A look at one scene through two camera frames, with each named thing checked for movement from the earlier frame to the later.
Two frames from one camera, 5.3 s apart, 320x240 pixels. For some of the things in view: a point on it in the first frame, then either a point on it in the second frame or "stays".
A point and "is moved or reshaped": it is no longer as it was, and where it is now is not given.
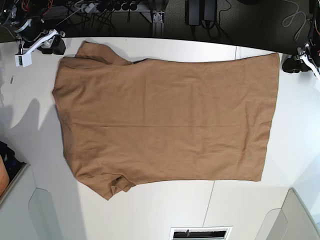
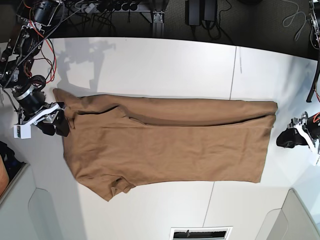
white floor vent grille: x=200 y=233 stays
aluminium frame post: x=157 y=25 stays
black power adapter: x=196 y=11 stays
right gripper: x=298 y=65 to x=310 y=126
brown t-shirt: x=192 y=118 is moved or reshaped
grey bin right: x=292 y=221 stays
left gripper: x=52 y=36 to x=31 y=100
